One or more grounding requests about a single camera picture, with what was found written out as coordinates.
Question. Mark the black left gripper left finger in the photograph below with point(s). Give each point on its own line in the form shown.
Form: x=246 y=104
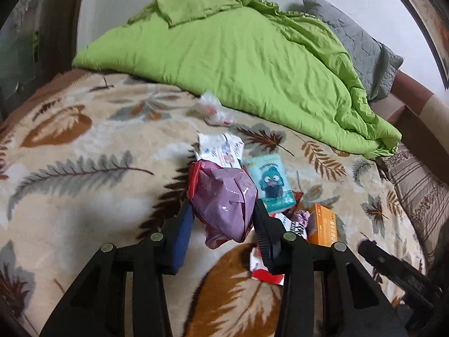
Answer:
x=162 y=253

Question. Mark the white medicine box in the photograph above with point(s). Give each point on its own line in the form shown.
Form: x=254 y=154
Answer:
x=223 y=149

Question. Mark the purple plastic bag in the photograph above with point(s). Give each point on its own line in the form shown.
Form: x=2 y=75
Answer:
x=223 y=198

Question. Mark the grey pillow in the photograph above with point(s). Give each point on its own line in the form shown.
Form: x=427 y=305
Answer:
x=375 y=63

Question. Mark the wooden door with glass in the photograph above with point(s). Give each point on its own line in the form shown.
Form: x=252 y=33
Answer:
x=38 y=41

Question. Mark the crumpled clear plastic wrapper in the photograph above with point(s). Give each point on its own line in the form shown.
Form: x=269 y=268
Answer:
x=214 y=114

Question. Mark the brown wooden headboard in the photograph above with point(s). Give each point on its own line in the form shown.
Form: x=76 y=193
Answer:
x=421 y=117

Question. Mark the red snack bag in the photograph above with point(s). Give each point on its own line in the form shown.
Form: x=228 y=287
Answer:
x=280 y=256

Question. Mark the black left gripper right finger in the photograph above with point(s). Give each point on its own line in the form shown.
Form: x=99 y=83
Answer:
x=296 y=314

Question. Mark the green quilt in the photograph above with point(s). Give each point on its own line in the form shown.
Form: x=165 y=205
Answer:
x=285 y=67

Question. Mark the framed wall picture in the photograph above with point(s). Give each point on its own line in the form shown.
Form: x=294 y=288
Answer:
x=432 y=18

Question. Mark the orange medicine box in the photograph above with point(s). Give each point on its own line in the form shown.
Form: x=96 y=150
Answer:
x=322 y=229

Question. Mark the teal cartoon tissue pack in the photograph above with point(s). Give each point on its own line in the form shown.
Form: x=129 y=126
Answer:
x=268 y=174

